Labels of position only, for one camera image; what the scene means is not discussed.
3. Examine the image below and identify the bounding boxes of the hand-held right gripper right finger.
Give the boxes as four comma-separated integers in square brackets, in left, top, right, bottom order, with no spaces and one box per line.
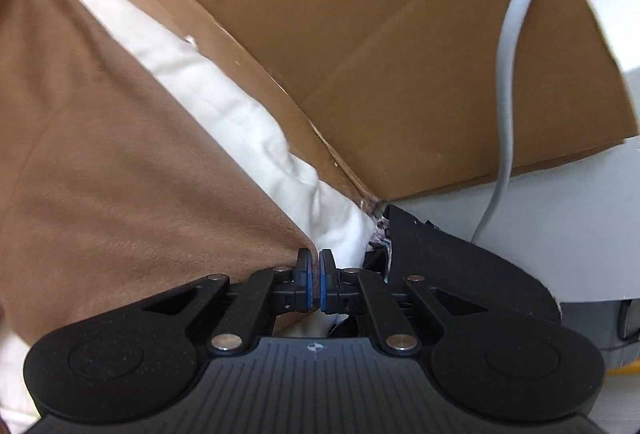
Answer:
[319,248,488,357]

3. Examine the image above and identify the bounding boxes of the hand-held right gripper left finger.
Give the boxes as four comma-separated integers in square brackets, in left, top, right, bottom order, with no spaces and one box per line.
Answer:
[142,248,317,357]

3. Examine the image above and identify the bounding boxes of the brown t-shirt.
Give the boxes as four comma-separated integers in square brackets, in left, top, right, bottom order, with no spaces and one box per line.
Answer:
[0,0,318,345]

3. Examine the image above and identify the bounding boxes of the black folded clothes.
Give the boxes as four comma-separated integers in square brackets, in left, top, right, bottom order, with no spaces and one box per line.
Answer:
[365,204,561,330]

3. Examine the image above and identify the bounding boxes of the cream bear print bed sheet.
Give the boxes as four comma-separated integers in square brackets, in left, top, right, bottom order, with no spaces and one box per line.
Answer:
[0,0,381,434]

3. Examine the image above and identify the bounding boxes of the flattened cardboard sheet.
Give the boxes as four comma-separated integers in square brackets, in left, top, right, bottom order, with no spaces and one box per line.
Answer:
[65,0,640,215]

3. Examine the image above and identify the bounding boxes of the grey bag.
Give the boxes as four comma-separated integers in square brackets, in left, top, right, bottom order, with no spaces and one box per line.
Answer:
[562,298,640,355]

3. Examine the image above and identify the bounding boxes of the white power cable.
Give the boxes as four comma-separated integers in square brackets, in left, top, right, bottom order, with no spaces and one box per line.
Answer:
[472,0,558,242]

